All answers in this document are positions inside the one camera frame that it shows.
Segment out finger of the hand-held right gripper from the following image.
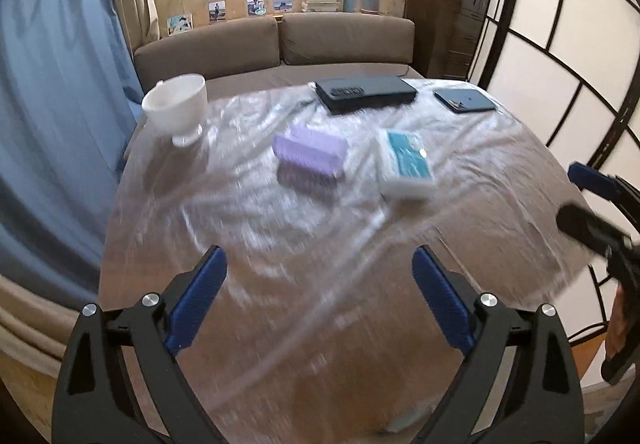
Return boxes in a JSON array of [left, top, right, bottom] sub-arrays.
[[567, 163, 640, 220], [556, 204, 633, 257]]

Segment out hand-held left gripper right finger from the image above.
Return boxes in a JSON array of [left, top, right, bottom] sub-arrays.
[[411, 245, 586, 444]]

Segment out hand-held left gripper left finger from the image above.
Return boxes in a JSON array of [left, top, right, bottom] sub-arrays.
[[51, 245, 228, 444]]

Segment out teal white box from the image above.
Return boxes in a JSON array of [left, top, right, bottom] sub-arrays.
[[377, 128, 436, 201]]

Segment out black framed paper screen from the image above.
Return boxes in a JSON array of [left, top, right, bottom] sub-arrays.
[[467, 0, 640, 390]]

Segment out purple box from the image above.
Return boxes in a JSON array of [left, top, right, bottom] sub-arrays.
[[271, 124, 349, 180]]

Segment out white footed cup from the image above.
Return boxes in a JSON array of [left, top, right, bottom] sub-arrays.
[[141, 73, 208, 147]]

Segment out dark wooden cabinet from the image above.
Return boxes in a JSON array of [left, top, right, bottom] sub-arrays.
[[405, 0, 493, 80]]

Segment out black flat box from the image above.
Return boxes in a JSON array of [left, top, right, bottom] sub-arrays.
[[314, 76, 418, 116]]

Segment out blue curtain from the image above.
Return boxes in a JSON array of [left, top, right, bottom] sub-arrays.
[[0, 0, 146, 290]]

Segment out teal landscape photo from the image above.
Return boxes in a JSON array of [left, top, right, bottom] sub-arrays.
[[167, 14, 193, 36]]

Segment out brown sofa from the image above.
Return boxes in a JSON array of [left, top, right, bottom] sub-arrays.
[[132, 12, 426, 100]]

